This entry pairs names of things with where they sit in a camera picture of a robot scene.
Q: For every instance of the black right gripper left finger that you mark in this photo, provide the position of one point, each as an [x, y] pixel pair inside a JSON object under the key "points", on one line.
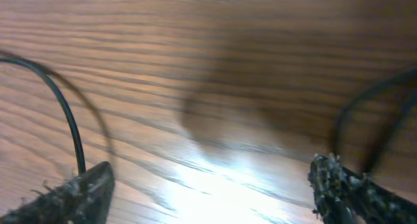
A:
{"points": [[85, 199]]}

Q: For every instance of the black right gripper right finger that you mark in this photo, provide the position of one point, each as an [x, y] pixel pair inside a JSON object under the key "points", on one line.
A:
{"points": [[342, 196]]}

